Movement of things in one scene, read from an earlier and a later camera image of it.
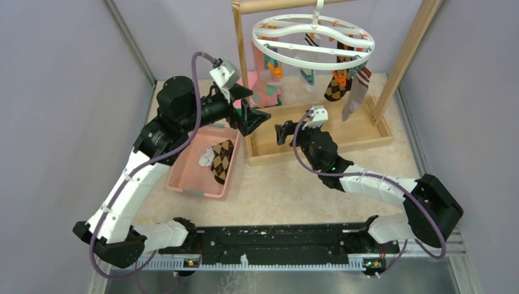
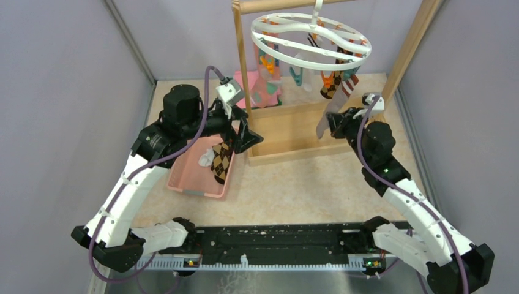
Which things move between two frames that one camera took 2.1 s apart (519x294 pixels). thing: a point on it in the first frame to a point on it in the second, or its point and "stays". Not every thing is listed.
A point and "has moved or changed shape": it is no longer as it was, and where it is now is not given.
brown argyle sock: x=222 y=154 stays
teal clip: x=309 y=78 to x=297 y=78
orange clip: x=278 y=71 to x=270 y=66
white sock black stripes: x=205 y=160 stays
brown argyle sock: x=335 y=91 has moved or changed shape
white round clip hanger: x=315 y=41 stays
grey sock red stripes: x=358 y=88 to x=341 y=94
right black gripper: x=283 y=131 to x=339 y=122
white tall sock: x=313 y=40 stays
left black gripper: x=250 y=117 to x=245 y=138
